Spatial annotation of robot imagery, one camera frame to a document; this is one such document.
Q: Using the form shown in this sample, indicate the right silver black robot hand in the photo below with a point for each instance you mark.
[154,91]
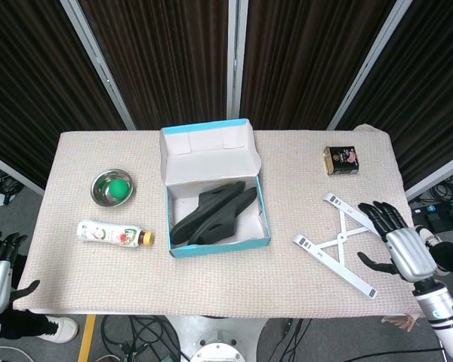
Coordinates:
[411,252]

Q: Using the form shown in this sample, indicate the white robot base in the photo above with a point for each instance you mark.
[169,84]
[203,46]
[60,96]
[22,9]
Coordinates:
[219,348]

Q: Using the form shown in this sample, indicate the white and black sneaker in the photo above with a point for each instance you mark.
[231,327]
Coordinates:
[428,234]

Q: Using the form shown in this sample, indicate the light blue shoe box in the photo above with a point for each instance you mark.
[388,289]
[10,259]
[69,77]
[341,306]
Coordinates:
[211,162]

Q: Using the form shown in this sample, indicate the black trouser leg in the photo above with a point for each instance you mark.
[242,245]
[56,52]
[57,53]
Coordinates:
[22,324]

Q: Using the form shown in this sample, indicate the black power strip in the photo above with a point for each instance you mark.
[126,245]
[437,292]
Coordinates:
[443,213]

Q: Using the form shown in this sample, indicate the brown paper scrap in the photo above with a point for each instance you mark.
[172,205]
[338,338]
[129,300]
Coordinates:
[400,321]

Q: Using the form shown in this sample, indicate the white folding laptop stand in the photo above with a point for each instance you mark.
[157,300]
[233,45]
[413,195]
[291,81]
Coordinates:
[339,237]

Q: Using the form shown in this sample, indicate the yellow floor tape strip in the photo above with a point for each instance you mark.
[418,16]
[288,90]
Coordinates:
[87,337]

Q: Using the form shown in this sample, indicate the black luncheon meat can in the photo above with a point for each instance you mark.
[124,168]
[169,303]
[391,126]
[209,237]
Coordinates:
[343,160]

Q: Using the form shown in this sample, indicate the yellow capped drink bottle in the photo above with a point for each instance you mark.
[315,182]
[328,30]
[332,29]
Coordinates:
[105,234]

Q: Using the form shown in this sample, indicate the stainless steel bowl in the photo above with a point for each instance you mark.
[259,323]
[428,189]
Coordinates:
[100,190]

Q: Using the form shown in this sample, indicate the green ball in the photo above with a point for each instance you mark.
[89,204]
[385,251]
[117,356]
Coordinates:
[119,189]

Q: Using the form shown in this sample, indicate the dark brown corrugated panel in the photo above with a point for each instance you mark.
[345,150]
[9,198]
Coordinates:
[306,56]
[166,56]
[430,83]
[34,75]

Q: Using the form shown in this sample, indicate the beige woven tablecloth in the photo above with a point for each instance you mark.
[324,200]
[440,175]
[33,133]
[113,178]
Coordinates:
[211,286]

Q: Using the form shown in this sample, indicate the grey aluminium partition post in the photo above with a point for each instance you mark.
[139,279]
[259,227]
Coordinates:
[15,171]
[370,60]
[236,56]
[94,56]
[438,173]

